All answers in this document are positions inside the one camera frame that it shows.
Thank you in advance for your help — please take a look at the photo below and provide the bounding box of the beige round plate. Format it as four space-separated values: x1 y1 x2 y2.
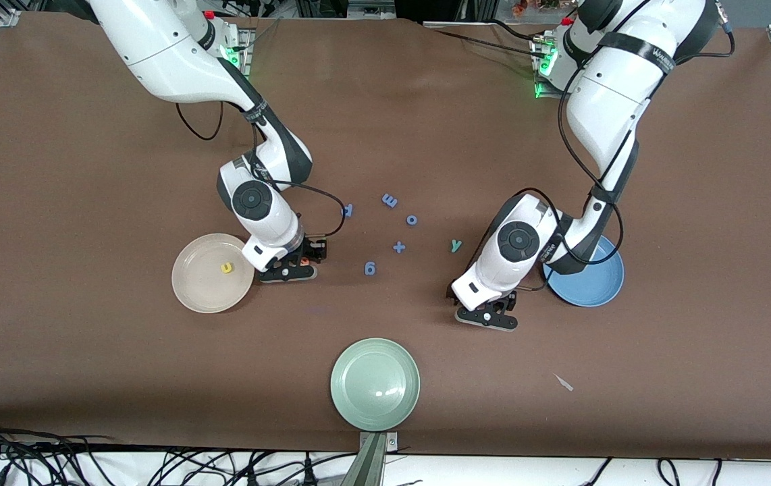
171 233 256 314

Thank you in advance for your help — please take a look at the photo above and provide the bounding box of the black cable on table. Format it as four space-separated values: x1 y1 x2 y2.
426 19 543 58

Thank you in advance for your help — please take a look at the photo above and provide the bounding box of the grey metal post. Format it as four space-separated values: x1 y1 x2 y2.
340 431 400 486

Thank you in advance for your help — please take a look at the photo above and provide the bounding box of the brown table cover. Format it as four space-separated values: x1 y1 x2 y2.
0 12 771 462

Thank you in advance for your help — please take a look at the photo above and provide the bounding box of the orange red decorative object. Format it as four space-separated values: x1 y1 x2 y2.
511 0 565 16

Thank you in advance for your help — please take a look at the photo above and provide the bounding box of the blue round plate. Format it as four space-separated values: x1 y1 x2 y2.
546 235 625 308

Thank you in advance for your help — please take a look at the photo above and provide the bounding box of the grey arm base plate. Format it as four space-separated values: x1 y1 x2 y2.
531 35 567 101
220 19 255 76

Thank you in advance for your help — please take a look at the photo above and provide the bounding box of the thick black floor cable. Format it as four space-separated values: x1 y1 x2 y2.
0 432 177 454

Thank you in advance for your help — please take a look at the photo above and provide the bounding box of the green round plate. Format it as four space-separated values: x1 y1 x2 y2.
330 337 421 432

